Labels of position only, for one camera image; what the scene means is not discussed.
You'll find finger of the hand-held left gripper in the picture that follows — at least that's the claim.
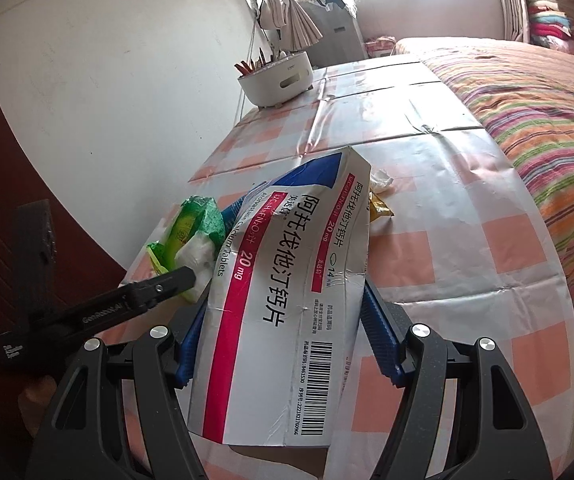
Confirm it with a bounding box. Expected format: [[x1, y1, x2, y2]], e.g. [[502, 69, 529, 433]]
[[117, 266, 198, 311]]

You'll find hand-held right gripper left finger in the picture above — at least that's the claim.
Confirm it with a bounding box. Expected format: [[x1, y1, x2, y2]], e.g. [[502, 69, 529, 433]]
[[27, 305, 208, 480]]

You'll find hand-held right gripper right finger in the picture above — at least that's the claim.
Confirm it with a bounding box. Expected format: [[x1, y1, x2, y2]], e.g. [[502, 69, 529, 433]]
[[359, 275, 552, 480]]

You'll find white tissue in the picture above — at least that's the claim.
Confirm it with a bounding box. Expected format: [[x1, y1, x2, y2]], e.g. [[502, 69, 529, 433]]
[[174, 232, 216, 303], [369, 167, 394, 195]]

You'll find green packet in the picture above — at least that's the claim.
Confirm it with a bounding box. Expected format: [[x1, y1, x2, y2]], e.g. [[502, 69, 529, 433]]
[[146, 195, 225, 276]]

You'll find white medicine box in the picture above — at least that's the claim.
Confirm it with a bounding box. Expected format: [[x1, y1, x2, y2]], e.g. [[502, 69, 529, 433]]
[[187, 146, 372, 448]]

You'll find person's left hand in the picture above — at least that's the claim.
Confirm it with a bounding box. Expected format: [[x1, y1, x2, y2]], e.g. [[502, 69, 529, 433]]
[[17, 375, 58, 436]]

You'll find blue packet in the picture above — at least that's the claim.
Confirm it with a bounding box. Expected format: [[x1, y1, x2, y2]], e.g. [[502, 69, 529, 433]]
[[219, 192, 248, 228]]

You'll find yellow snack wrapper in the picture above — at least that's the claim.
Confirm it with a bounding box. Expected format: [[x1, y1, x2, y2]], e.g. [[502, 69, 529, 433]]
[[367, 190, 396, 223]]

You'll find pink checked tablecloth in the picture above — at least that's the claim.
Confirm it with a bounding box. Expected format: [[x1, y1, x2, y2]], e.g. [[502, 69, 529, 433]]
[[117, 55, 574, 480]]

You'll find white utensil holder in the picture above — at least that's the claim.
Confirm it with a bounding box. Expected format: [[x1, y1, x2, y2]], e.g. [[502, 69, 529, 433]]
[[237, 52, 314, 108]]

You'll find bundle of utensils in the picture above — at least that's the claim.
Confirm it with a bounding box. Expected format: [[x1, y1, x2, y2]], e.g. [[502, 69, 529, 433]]
[[234, 45, 288, 76]]

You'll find bed with striped sheet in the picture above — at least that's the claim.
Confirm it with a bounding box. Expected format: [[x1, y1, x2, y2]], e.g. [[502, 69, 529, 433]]
[[397, 35, 574, 313]]

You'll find tied beige curtain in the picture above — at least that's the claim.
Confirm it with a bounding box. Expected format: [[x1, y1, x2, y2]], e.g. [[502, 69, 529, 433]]
[[239, 0, 324, 53]]

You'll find grey standing appliance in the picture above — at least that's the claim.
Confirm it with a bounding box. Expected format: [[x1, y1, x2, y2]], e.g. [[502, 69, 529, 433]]
[[312, 2, 366, 68]]

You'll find straight beige curtain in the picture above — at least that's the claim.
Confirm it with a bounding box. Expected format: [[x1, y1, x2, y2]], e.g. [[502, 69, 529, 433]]
[[494, 0, 530, 41]]

